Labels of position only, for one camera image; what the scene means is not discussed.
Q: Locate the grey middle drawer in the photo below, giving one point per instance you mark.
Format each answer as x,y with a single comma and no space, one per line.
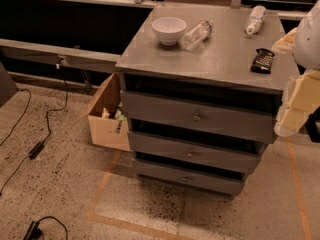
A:
193,153

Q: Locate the items inside cardboard box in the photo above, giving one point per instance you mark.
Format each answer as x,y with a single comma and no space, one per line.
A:
118,114

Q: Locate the grey bottom drawer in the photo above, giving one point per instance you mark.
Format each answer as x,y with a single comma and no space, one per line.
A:
186,177

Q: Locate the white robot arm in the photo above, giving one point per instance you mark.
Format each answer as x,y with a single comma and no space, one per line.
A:
306,52

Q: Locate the white plastic bottle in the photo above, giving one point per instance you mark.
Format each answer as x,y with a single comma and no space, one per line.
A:
255,20

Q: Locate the grey top drawer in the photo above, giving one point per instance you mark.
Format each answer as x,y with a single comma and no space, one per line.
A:
187,114

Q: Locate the clear plastic bottle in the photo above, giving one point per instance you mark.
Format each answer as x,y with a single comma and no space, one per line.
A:
197,34

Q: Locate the black plug with cable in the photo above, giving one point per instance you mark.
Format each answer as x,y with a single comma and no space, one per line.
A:
34,232

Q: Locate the grey drawer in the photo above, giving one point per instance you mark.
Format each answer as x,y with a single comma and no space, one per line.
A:
193,153
186,177
187,114

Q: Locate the cardboard box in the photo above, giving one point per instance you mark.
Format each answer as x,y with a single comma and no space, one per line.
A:
107,127

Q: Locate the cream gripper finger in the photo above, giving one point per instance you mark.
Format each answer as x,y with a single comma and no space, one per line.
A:
286,44
300,99

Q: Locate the white ceramic bowl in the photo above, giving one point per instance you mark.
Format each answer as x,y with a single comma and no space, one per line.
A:
169,30

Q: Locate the grey metal rail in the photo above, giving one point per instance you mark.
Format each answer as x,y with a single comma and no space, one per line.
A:
55,55

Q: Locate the grey drawer cabinet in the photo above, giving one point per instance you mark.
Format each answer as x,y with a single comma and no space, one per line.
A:
216,73

